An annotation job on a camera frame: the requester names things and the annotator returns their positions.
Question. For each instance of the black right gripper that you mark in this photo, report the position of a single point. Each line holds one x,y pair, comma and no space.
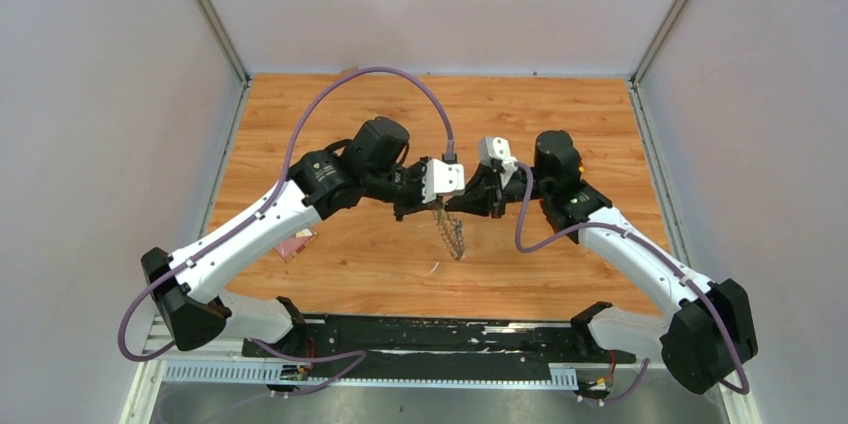
484,194

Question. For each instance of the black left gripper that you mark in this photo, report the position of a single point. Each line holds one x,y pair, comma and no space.
417,205

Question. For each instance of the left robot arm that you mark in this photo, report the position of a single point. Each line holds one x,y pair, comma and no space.
188,285

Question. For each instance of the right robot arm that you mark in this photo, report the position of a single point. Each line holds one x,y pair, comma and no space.
705,333

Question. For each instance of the red playing card box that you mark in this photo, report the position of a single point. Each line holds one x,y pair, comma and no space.
291,247

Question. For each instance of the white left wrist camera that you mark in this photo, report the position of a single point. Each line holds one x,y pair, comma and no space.
442,179

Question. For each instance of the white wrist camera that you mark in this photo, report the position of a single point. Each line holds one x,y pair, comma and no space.
495,154
442,179

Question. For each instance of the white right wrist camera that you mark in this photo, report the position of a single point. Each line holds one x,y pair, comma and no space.
495,154

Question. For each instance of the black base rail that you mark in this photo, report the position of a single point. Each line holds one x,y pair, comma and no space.
443,348

